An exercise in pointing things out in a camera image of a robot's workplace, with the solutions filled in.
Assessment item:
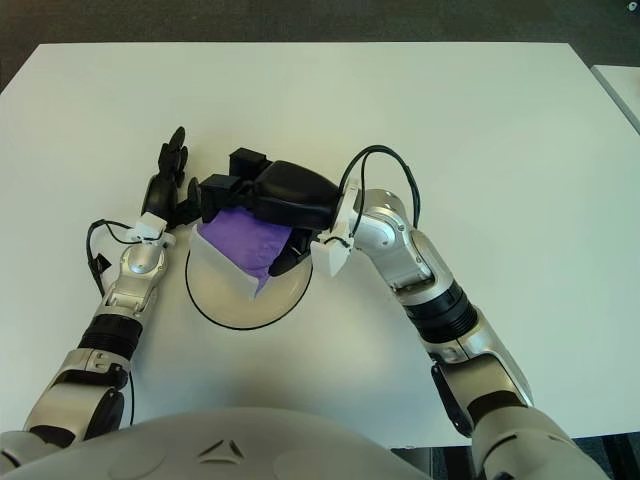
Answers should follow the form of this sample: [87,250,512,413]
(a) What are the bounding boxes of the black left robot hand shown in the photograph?
[142,126,204,232]

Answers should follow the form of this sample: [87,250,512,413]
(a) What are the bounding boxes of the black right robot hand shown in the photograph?
[198,147,344,278]

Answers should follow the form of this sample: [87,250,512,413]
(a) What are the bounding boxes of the purple tissue paper pack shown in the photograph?
[193,207,294,301]

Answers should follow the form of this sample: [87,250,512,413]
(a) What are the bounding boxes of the white plate with black rim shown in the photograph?
[184,224,315,330]

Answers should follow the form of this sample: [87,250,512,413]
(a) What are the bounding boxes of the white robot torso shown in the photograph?
[0,405,426,480]

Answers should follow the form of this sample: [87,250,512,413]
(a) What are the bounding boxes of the white side table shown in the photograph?
[591,63,640,126]

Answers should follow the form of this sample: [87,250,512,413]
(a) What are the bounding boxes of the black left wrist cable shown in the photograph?
[85,219,166,296]

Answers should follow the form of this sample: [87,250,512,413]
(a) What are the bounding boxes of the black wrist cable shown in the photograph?
[85,219,166,296]
[339,144,421,236]

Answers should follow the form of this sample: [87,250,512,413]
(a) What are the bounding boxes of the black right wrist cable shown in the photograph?
[339,144,421,236]

